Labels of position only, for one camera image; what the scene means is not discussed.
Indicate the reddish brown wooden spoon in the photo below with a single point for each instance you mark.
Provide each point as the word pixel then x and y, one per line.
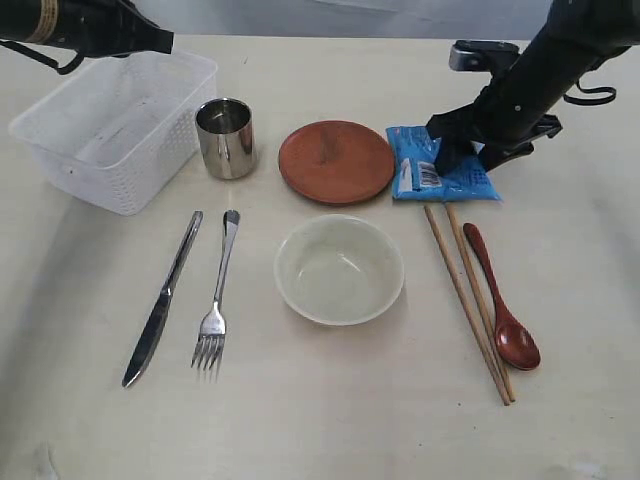
pixel 514 343

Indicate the silver metal spoon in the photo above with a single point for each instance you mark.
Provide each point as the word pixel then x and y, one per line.
pixel 209 348

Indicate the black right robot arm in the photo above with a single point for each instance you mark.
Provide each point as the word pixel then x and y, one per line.
pixel 578 37

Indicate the stainless steel cup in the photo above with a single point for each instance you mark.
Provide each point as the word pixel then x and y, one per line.
pixel 226 138

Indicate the white ceramic bowl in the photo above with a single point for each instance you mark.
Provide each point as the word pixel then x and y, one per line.
pixel 339 270

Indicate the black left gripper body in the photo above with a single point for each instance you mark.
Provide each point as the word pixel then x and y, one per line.
pixel 98 28

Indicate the brown round plate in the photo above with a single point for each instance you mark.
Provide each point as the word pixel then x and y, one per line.
pixel 336 162

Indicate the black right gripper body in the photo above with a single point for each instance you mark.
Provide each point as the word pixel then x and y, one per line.
pixel 509 113

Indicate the silver metal knife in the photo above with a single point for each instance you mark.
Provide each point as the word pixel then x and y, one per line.
pixel 153 329

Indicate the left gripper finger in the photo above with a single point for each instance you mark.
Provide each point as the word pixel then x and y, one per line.
pixel 145 36

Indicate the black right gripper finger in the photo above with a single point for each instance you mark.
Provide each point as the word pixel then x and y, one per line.
pixel 492 157
pixel 454 130

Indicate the blue chips bag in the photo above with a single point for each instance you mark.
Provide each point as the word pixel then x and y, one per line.
pixel 416 178

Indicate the white woven plastic basket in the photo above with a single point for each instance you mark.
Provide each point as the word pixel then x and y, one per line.
pixel 118 130

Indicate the wooden chopstick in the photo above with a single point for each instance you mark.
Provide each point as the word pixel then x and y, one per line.
pixel 481 304
pixel 482 344

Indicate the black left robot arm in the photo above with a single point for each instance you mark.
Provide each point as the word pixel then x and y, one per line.
pixel 26 22

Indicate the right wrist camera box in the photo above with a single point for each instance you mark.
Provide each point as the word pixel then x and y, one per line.
pixel 482 56

